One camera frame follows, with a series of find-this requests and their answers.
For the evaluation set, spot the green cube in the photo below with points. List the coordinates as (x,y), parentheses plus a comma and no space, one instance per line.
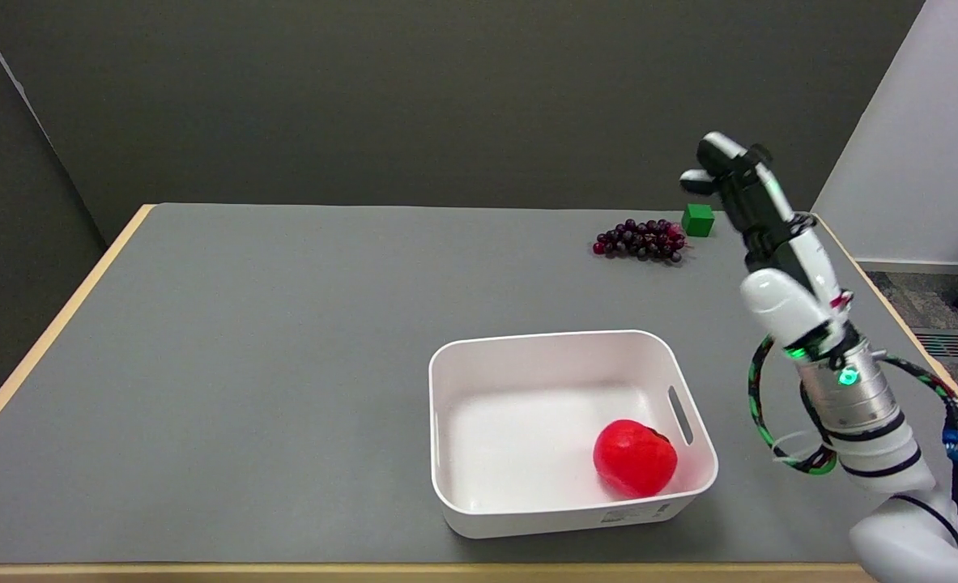
(698,220)

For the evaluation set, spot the dark red grape bunch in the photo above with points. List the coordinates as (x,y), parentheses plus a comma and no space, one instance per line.
(642,240)

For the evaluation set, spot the red tomato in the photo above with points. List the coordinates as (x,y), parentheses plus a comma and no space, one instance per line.
(635,457)

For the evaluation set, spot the white plastic box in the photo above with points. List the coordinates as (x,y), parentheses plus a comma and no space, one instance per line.
(564,437)

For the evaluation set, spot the floor vent grille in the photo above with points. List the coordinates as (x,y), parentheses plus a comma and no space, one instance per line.
(947,344)

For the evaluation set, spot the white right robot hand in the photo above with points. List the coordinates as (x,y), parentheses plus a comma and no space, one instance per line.
(770,243)

